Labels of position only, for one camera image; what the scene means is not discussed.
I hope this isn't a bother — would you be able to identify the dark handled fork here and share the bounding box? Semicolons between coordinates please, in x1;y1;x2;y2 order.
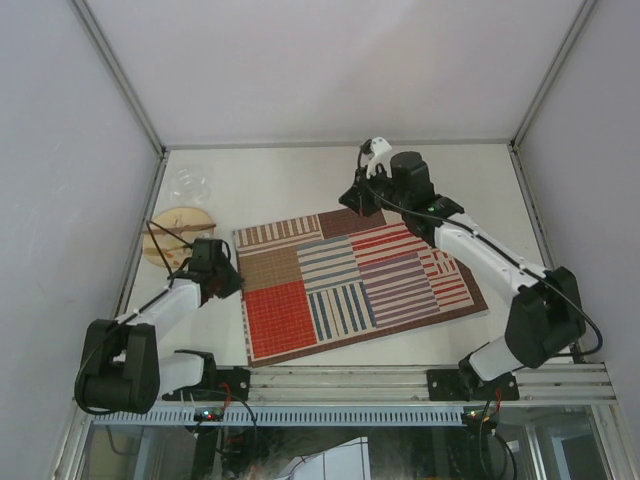
166;242;193;252

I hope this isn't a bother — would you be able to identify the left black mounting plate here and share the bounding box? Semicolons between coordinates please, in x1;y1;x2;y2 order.
215;366;251;401

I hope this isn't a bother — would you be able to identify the black mounting plate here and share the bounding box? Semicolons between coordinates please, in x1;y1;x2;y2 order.
426;368;468;402
215;366;251;401

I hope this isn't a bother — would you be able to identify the clear glass cup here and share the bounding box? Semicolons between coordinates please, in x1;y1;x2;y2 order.
169;165;211;206

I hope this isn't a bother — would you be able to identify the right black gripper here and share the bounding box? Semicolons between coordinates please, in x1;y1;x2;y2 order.
339;163;409;219

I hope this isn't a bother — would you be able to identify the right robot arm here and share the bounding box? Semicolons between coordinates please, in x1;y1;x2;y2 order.
339;138;592;400

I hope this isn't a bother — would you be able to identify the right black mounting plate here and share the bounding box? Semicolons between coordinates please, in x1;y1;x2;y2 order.
426;368;468;402

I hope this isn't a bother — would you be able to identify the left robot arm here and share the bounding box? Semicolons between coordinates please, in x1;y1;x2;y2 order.
74;238;243;416

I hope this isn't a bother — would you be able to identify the brown wooden knife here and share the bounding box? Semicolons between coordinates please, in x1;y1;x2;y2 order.
149;222;216;235

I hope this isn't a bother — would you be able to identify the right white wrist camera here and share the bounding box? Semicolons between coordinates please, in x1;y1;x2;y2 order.
360;137;392;179

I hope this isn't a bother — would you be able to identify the perforated blue cable tray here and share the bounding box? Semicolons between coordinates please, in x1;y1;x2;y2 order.
93;404;464;427

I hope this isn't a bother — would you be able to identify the patchwork striped placemat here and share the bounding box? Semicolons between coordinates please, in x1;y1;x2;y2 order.
233;209;488;367

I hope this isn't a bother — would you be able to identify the aluminium front rail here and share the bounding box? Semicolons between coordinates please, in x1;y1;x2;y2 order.
74;364;621;402

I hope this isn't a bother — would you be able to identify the round wooden plate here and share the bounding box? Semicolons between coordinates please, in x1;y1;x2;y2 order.
142;207;216;270

